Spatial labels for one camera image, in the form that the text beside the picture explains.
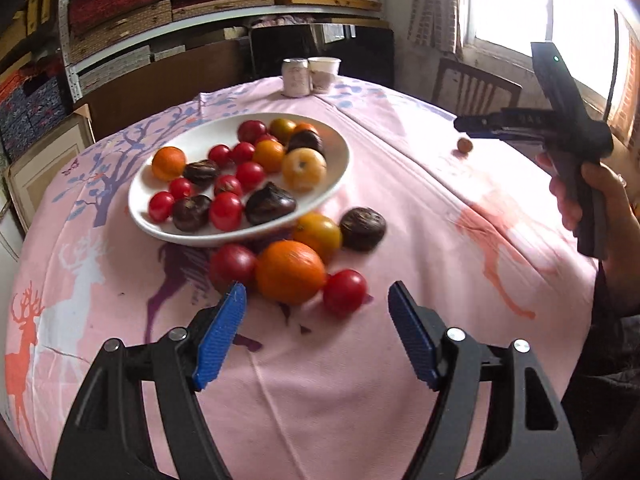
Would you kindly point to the pink printed tablecloth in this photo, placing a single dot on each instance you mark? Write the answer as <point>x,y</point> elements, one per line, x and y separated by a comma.
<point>304,394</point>

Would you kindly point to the dark brown water chestnut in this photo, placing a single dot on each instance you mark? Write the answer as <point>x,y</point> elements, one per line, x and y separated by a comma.
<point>362,229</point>

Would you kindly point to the dark wooden chair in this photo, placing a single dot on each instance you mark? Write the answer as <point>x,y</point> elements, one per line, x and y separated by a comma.
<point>462,89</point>

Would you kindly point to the white metal shelf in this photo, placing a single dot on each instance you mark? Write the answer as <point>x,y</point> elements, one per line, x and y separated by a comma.
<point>124,40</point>

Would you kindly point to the yellow-orange round fruit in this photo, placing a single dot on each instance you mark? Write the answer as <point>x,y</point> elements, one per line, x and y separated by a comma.
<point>320,233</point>

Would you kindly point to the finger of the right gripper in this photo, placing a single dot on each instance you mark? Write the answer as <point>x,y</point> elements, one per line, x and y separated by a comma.
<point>479,123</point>
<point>517,136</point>

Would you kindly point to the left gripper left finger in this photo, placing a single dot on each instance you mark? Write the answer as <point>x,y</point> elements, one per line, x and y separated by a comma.
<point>106,435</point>

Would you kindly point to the framed picture leaning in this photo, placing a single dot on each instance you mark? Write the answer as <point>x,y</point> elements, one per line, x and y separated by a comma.
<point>29,177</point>

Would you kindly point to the black glass cabinet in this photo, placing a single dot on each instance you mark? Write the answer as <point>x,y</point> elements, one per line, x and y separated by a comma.
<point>366,53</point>

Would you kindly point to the dark red plum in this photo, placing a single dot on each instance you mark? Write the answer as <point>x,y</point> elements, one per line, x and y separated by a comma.
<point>232,263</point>

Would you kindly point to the white paper cup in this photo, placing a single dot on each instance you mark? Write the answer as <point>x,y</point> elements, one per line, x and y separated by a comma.
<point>323,73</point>

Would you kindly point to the person's right hand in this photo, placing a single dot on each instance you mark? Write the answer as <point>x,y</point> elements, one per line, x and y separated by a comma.
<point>621,265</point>

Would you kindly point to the white round plate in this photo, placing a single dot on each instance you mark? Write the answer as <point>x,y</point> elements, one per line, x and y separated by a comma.
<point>231,188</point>

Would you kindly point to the yellow round fruit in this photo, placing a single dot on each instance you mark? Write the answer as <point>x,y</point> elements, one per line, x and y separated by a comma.
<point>303,169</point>

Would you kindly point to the red cherry tomato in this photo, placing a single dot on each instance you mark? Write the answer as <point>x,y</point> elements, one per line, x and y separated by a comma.
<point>344,292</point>

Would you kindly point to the large orange mandarin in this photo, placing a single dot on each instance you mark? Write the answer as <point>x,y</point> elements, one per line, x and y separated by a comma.
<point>289,272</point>

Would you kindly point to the small orange kumquat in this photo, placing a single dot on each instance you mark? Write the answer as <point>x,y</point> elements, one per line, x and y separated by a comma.
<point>464,145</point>

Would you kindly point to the white drink can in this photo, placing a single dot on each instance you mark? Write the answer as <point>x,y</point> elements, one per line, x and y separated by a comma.
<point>295,78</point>

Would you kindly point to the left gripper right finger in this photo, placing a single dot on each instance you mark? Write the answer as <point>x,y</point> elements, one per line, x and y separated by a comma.
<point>527,435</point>

